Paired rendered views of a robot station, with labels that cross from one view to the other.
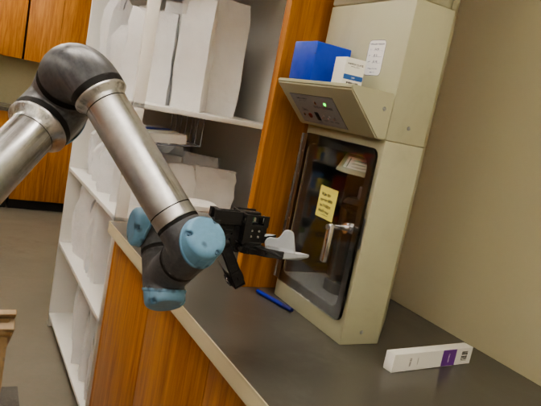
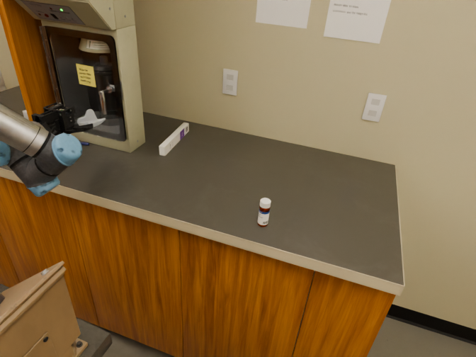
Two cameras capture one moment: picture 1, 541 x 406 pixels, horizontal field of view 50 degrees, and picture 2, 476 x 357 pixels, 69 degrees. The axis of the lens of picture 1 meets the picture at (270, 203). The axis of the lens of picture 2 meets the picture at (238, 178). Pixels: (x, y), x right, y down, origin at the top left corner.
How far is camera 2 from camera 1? 37 cm
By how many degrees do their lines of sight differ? 46
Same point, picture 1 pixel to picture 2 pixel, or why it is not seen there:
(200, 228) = (64, 143)
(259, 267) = not seen: hidden behind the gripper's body
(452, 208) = (145, 46)
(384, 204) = (127, 68)
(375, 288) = (137, 115)
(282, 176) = (35, 60)
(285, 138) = (25, 32)
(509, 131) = not seen: outside the picture
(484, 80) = not seen: outside the picture
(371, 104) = (102, 8)
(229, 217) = (50, 117)
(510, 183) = (176, 26)
